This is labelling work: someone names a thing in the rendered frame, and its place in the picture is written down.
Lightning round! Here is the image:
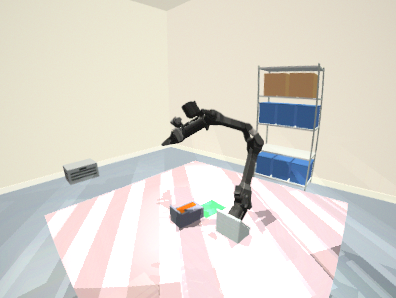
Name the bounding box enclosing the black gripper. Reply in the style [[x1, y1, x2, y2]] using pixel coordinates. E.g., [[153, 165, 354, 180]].
[[161, 121, 196, 146]]

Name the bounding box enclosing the orange l-shaped part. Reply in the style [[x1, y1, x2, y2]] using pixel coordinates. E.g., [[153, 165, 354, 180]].
[[177, 202, 196, 213]]

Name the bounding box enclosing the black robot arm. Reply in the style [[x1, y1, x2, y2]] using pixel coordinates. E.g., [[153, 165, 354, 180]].
[[170, 101, 264, 221]]

